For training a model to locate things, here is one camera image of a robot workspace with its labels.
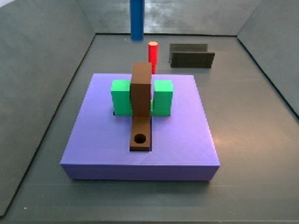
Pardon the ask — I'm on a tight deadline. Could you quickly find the brown L-shaped bracket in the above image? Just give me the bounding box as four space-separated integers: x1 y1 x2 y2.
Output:
130 62 152 151

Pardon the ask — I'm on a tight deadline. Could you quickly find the black angle fixture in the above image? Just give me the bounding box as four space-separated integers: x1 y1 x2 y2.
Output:
170 44 215 68

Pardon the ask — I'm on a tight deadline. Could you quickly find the red stepped peg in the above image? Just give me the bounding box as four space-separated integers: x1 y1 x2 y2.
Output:
147 41 159 74

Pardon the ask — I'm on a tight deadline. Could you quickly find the green U-shaped block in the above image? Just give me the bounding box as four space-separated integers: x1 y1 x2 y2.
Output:
111 80 174 116

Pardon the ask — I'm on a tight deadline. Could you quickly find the purple base block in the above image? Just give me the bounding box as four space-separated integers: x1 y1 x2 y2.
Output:
60 73 220 181

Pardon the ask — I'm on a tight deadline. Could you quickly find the blue stepped peg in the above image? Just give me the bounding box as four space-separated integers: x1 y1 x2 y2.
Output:
130 0 146 41

